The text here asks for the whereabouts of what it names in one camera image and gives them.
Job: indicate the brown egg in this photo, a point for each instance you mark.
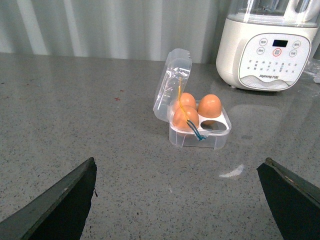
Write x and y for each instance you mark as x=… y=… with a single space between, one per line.
x=210 y=106
x=179 y=120
x=187 y=99

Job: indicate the brown egg back left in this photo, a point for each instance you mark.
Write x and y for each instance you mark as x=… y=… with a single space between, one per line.
x=187 y=99

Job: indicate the yellow and blue rubber band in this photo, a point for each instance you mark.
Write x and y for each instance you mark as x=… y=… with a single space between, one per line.
x=190 y=124

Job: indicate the white Joyoung blender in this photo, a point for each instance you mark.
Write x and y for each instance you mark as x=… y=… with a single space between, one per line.
x=265 y=44

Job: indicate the clear plastic bag with cable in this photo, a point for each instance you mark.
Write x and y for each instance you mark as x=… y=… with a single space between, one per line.
x=312 y=70

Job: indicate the clear plastic egg box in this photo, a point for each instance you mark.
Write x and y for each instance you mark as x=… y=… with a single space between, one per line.
x=216 y=130

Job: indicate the brown egg front left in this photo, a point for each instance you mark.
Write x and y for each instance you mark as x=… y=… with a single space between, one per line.
x=179 y=120

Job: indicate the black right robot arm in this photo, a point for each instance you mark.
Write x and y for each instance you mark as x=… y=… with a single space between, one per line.
x=293 y=201

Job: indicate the brown egg back right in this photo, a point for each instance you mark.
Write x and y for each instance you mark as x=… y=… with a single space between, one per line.
x=210 y=106

